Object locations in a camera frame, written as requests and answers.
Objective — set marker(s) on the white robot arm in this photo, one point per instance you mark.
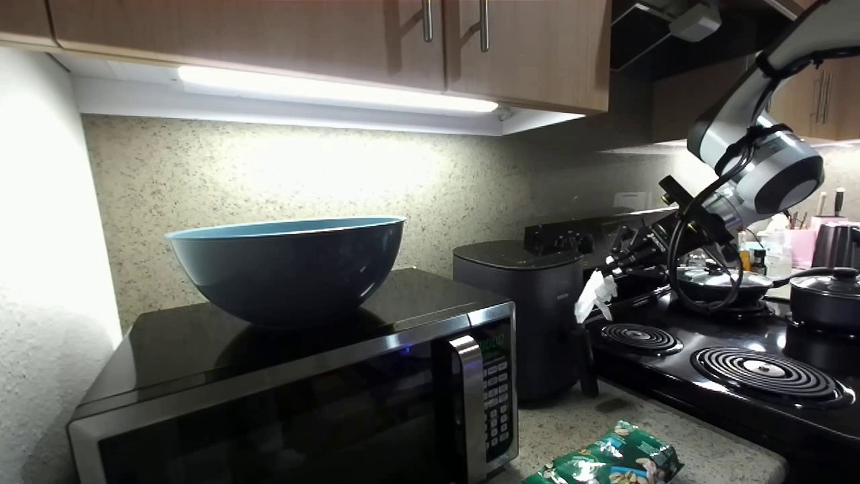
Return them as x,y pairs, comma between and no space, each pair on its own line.
762,165

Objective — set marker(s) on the blue ceramic bowl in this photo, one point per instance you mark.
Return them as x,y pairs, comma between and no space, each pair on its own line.
292,274

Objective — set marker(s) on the black air fryer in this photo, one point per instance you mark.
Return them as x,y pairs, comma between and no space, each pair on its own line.
550,349

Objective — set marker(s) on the wooden upper cabinet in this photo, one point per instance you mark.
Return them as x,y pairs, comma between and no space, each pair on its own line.
546,56

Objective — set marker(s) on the under-cabinet light strip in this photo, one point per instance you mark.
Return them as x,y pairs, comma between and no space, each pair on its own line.
328,93

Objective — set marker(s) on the black electric stove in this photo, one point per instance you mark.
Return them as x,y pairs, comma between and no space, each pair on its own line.
751,370

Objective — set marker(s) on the black microwave oven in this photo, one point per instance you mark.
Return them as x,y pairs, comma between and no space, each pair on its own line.
417,388

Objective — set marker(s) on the black range hood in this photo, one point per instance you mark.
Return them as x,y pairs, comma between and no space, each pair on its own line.
657,38

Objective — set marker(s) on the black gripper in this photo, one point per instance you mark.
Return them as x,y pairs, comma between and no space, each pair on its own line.
648,237

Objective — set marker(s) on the green pistachio bag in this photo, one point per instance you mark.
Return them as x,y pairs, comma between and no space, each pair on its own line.
625,455

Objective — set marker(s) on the black frying pan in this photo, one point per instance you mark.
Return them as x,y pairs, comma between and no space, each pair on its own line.
726,287

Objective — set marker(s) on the black cooking pot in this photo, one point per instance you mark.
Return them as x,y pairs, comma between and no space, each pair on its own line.
825,300

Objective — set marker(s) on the white paper napkin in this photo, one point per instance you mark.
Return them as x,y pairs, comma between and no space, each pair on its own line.
595,296

